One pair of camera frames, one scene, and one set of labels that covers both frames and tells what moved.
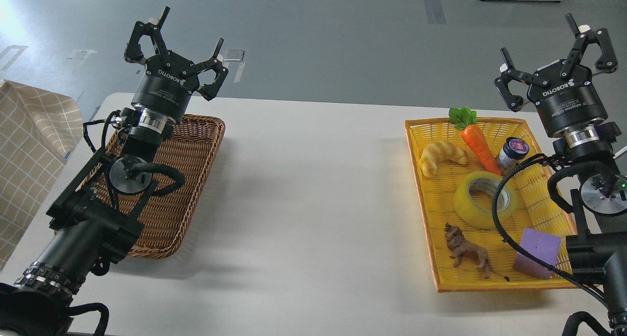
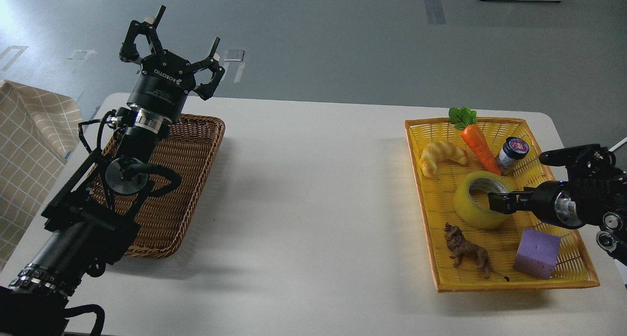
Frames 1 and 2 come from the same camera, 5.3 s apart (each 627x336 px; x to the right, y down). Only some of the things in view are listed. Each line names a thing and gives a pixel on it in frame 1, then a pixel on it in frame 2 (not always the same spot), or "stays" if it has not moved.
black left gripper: x=166 y=88 stays
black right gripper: x=562 y=102 to x=552 y=202
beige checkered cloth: x=37 y=130 stays
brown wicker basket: x=190 y=145 stays
